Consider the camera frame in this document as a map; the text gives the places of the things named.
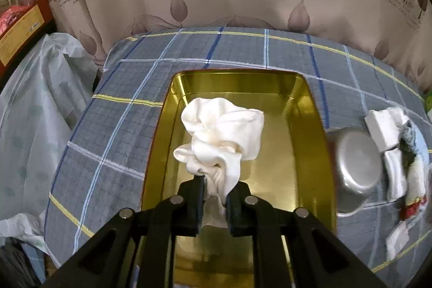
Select white yellow towel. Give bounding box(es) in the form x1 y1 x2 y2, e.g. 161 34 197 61
384 148 407 202

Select white fluffy cloth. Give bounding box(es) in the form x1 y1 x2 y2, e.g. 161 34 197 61
403 152 426 207

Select cream fabric scrunchie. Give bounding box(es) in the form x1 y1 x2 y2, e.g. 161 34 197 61
174 97 264 228

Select light blue fluffy cloth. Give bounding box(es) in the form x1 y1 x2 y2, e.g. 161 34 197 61
400 120 429 175

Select white cloth front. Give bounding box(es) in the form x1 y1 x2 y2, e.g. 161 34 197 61
385 221 409 261

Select red white star cloth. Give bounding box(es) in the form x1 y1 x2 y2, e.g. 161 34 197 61
400 196 427 221

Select grey plaid table cover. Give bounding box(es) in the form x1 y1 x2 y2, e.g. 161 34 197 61
45 27 431 287

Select red gold tin box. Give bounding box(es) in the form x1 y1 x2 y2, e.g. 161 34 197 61
141 69 336 287

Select stainless steel bowl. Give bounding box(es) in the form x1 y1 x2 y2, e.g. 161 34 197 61
326 127 383 217

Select green white small box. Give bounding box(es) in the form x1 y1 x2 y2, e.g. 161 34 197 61
424 91 432 113

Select red yellow cardboard box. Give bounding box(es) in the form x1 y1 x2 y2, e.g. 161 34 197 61
1 0 54 79

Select red plastic bag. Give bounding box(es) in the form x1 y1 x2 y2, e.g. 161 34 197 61
0 5 31 35

